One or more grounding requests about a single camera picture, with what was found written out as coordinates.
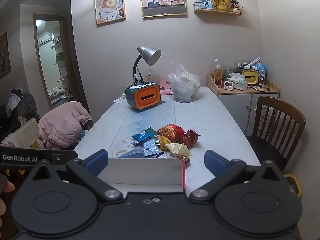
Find blue globe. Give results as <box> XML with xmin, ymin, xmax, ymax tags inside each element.
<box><xmin>252</xmin><ymin>62</ymin><xmax>268</xmax><ymax>72</ymax></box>

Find yellow candy packet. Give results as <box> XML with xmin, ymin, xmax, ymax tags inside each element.
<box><xmin>165</xmin><ymin>143</ymin><xmax>192</xmax><ymax>157</ymax></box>

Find printed paper sheet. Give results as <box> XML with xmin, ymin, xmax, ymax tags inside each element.
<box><xmin>113</xmin><ymin>92</ymin><xmax>127</xmax><ymax>104</ymax></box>

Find yellow green tissue box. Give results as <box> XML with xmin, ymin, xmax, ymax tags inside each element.
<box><xmin>241</xmin><ymin>69</ymin><xmax>259</xmax><ymax>85</ymax></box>

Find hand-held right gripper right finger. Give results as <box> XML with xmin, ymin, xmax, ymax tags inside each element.
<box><xmin>189</xmin><ymin>150</ymin><xmax>288</xmax><ymax>202</ymax></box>

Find pink notebook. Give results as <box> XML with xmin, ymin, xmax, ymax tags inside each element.
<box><xmin>159</xmin><ymin>79</ymin><xmax>173</xmax><ymax>96</ymax></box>

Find cream cushioned chair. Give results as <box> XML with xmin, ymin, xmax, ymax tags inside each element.
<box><xmin>1</xmin><ymin>119</ymin><xmax>39</xmax><ymax>151</ymax></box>

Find small lantern ornament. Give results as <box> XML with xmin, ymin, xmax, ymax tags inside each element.
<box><xmin>231</xmin><ymin>0</ymin><xmax>243</xmax><ymax>13</ymax></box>

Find pile of dark clothes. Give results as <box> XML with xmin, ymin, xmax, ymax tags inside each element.
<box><xmin>6</xmin><ymin>88</ymin><xmax>38</xmax><ymax>120</ymax></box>

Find brown door frame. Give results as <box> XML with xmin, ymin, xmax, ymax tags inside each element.
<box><xmin>33</xmin><ymin>12</ymin><xmax>83</xmax><ymax>111</ymax></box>

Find light blue snack packet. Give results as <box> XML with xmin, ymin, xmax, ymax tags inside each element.
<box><xmin>143</xmin><ymin>139</ymin><xmax>162</xmax><ymax>158</ymax></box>

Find pink puffer jacket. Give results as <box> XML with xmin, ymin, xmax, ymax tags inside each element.
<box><xmin>38</xmin><ymin>102</ymin><xmax>93</xmax><ymax>149</ymax></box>

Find egg print framed poster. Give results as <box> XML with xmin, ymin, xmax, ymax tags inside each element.
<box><xmin>94</xmin><ymin>0</ymin><xmax>126</xmax><ymax>25</ymax></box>

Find yellow fuzzy object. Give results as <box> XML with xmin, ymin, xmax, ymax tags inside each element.
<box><xmin>285</xmin><ymin>174</ymin><xmax>302</xmax><ymax>197</ymax></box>

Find orange green tissue box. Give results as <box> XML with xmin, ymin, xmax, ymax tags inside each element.
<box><xmin>125</xmin><ymin>82</ymin><xmax>160</xmax><ymax>111</ymax></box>

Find yellow triangular snack packet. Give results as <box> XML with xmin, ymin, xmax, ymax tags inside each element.
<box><xmin>159</xmin><ymin>135</ymin><xmax>173</xmax><ymax>151</ymax></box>

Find wooden wall shelf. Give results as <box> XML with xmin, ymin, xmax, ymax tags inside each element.
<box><xmin>194</xmin><ymin>9</ymin><xmax>244</xmax><ymax>17</ymax></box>

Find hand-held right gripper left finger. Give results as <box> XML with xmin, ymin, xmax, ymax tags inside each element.
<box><xmin>22</xmin><ymin>149</ymin><xmax>123</xmax><ymax>202</ymax></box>

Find dark framed wall picture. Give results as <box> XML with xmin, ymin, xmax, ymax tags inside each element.
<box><xmin>0</xmin><ymin>31</ymin><xmax>12</xmax><ymax>78</ymax></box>

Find small photo frame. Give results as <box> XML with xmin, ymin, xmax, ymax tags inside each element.
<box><xmin>194</xmin><ymin>0</ymin><xmax>213</xmax><ymax>10</ymax></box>

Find green tissue pack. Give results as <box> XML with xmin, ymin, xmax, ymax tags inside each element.
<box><xmin>229</xmin><ymin>73</ymin><xmax>248</xmax><ymax>91</ymax></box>

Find white red cardboard box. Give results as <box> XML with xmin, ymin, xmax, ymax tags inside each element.
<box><xmin>99</xmin><ymin>157</ymin><xmax>187</xmax><ymax>192</ymax></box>

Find wooden chair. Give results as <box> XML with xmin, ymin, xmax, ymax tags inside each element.
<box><xmin>246</xmin><ymin>96</ymin><xmax>307</xmax><ymax>173</ymax></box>

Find person's left hand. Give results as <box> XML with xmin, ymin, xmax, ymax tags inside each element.
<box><xmin>0</xmin><ymin>181</ymin><xmax>15</xmax><ymax>217</ymax></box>

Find white wooden cabinet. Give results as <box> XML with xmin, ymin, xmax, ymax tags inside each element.
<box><xmin>207</xmin><ymin>74</ymin><xmax>281</xmax><ymax>136</ymax></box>

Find orange soap bottle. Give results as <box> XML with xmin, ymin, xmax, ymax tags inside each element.
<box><xmin>214</xmin><ymin>64</ymin><xmax>223</xmax><ymax>88</ymax></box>

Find clear plastic bag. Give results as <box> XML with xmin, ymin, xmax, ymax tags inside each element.
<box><xmin>170</xmin><ymin>59</ymin><xmax>192</xmax><ymax>80</ymax></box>
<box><xmin>168</xmin><ymin>73</ymin><xmax>201</xmax><ymax>103</ymax></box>

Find dark red foil snack bag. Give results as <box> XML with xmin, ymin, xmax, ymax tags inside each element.
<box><xmin>182</xmin><ymin>129</ymin><xmax>200</xmax><ymax>147</ymax></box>

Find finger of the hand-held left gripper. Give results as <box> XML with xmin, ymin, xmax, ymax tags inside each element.
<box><xmin>51</xmin><ymin>149</ymin><xmax>78</xmax><ymax>166</ymax></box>

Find red puffed snack bag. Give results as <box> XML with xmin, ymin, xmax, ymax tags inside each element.
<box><xmin>157</xmin><ymin>124</ymin><xmax>186</xmax><ymax>141</ymax></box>

